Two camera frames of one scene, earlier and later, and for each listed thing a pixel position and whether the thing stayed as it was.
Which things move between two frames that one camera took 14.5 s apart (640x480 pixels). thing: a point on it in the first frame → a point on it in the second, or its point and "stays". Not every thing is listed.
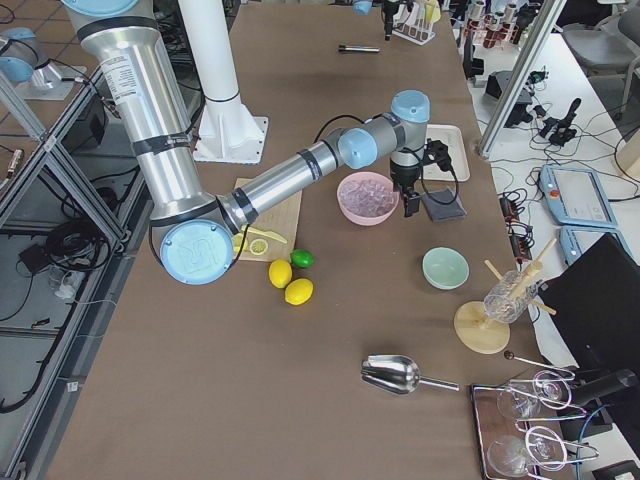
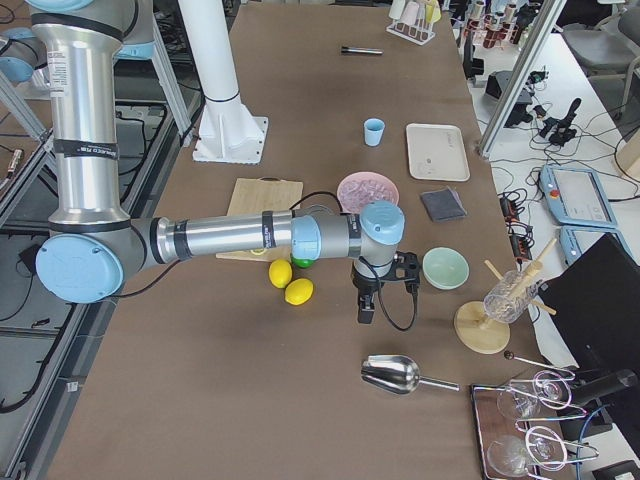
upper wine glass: (518, 401) stays
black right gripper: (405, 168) → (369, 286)
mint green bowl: (445, 268) stays
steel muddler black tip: (342, 48) stays
